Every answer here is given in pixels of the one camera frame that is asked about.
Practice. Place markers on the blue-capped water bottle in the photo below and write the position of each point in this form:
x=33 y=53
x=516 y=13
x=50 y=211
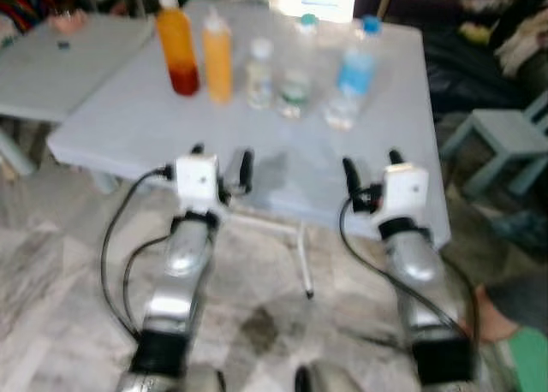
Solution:
x=354 y=75

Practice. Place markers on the large white folding table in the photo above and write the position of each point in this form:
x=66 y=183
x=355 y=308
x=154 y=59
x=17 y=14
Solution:
x=282 y=139

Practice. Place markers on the yellow juice bottle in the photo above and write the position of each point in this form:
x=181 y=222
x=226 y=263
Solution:
x=217 y=62

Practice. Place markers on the small clear white-capped bottle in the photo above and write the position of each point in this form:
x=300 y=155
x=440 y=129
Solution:
x=259 y=75

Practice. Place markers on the orange and red juice bottle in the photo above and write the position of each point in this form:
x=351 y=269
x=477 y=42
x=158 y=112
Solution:
x=178 y=50

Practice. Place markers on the clear green-capped bottle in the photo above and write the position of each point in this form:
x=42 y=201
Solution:
x=297 y=80

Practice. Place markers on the dark sofa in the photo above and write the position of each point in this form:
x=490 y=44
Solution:
x=462 y=75

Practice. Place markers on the small grey stool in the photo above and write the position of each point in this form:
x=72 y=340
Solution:
x=505 y=135

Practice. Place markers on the dark teal floor item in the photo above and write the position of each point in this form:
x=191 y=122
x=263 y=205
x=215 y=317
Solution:
x=522 y=234

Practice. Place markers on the small grey table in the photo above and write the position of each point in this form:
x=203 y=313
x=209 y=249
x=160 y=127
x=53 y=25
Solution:
x=51 y=71

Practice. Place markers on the beige crumpled cloth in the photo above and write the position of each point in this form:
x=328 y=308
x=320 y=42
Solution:
x=524 y=45

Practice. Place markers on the small dark flat item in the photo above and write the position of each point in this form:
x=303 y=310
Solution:
x=63 y=44

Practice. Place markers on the bare person foot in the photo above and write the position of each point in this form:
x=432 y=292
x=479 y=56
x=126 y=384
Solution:
x=492 y=319

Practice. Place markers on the small pink item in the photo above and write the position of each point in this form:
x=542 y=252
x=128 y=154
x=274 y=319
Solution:
x=68 y=20

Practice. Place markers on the person leg grey trousers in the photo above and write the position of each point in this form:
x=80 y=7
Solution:
x=524 y=298

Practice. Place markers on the silver robot right leg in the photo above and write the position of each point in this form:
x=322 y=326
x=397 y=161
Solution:
x=330 y=379

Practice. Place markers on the green fabric item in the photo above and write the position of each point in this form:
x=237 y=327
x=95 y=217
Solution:
x=531 y=362

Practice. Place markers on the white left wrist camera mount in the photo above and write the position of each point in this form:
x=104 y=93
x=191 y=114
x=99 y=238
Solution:
x=195 y=180

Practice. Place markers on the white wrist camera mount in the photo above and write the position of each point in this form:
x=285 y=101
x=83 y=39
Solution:
x=195 y=180
x=406 y=189

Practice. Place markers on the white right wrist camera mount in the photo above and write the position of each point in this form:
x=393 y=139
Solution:
x=406 y=189

